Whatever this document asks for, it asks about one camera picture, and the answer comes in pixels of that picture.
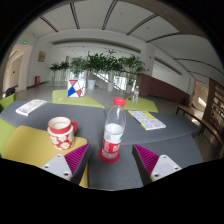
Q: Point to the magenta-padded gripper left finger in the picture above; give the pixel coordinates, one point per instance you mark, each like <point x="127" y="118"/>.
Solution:
<point x="60" y="166"/>

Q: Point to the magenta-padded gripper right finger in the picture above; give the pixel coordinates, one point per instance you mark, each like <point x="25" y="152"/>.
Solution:
<point x="163" y="167"/>

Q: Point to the clear red-capped water bottle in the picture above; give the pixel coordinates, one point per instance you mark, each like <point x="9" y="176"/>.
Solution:
<point x="112" y="136"/>

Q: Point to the red white patterned mug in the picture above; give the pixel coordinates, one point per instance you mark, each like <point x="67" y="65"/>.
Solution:
<point x="61" y="135"/>

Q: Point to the flat round red coaster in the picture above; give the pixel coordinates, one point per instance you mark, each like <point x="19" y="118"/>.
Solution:
<point x="108" y="160"/>

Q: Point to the yellow-edged open booklet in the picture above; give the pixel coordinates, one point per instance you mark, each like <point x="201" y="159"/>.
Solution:
<point x="148" y="120"/>

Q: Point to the long wooden bench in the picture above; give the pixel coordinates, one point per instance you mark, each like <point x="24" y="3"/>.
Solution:
<point x="196" y="118"/>

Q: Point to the white printed booklet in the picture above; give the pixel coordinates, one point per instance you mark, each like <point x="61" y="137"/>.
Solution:
<point x="30" y="107"/>

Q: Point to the small clear plastic bottle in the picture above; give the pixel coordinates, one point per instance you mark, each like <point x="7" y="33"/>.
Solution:
<point x="135" y="95"/>

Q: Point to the white box with coloured triangles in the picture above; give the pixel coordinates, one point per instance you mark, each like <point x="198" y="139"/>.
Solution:
<point x="76" y="88"/>

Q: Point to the wooden shelf unit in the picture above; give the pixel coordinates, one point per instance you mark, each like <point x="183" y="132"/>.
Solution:
<point x="219" y="106"/>

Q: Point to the lime green chair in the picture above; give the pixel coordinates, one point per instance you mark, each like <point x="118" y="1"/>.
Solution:
<point x="7" y="100"/>

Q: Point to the red fire extinguisher box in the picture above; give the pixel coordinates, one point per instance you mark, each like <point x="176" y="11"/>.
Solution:
<point x="37" y="81"/>

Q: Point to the black chair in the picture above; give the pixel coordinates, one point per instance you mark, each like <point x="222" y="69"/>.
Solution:
<point x="10" y="91"/>

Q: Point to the group of potted green plants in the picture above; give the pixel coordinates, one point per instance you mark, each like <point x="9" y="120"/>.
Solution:
<point x="100" y="65"/>

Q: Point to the green exit sign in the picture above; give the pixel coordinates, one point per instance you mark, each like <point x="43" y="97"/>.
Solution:
<point x="24" y="42"/>

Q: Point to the framed wall picture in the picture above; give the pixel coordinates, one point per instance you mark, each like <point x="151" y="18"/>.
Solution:
<point x="42" y="56"/>

